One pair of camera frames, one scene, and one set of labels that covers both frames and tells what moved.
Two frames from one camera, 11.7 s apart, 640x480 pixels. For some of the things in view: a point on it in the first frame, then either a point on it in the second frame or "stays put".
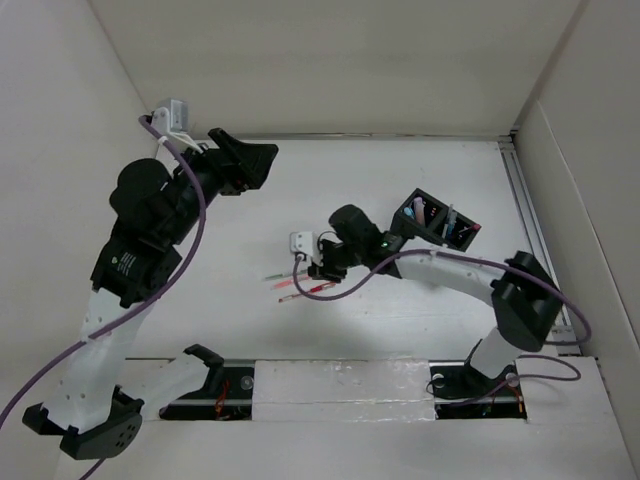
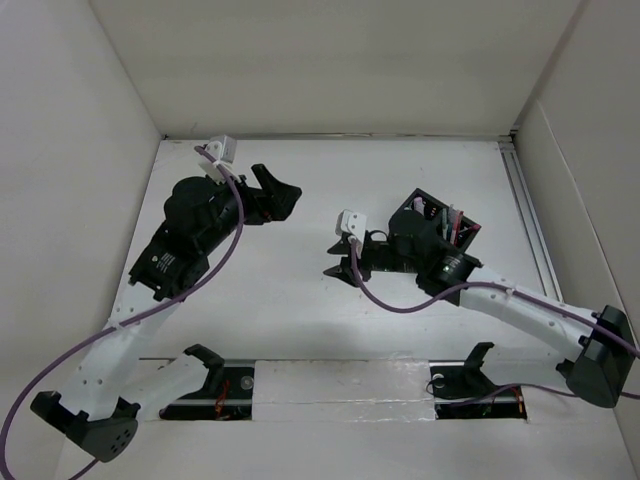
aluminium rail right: x=527 y=208 stays put
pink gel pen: x=280 y=284 to x=456 y=225
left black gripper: x=251 y=161 to x=276 y=198
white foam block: x=343 y=389 stays put
